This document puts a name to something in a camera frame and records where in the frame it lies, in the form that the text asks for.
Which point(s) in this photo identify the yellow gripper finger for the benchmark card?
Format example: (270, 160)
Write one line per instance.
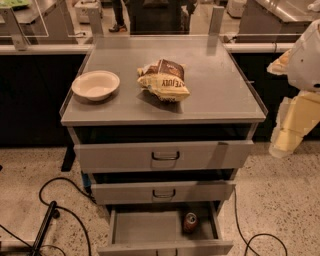
(296, 117)
(279, 66)

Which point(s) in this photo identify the red coke can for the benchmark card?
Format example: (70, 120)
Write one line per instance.
(190, 222)

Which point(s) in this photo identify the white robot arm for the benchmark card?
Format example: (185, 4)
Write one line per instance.
(303, 71)

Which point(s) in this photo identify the metal counter background right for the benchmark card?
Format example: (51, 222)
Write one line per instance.
(275, 21)

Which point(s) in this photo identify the grey top drawer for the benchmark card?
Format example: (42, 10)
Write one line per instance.
(163, 156)

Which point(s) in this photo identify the grey drawer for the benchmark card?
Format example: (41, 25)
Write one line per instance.
(157, 230)
(162, 192)
(163, 156)

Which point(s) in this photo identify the grey middle drawer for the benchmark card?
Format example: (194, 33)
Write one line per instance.
(162, 192)

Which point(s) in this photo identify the grey drawer cabinet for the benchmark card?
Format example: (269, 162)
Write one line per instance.
(161, 120)

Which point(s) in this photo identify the grey bottom drawer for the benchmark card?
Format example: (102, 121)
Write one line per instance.
(157, 230)

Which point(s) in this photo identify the yellow brown chip bag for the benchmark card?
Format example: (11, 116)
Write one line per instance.
(164, 79)

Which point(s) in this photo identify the person in background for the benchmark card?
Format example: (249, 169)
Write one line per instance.
(119, 25)

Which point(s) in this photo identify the white bowl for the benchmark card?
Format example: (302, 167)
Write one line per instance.
(95, 85)

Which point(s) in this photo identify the clear acrylic barrier panel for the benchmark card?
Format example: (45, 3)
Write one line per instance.
(30, 23)

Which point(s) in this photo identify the black power strip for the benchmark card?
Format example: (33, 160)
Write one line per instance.
(35, 251)

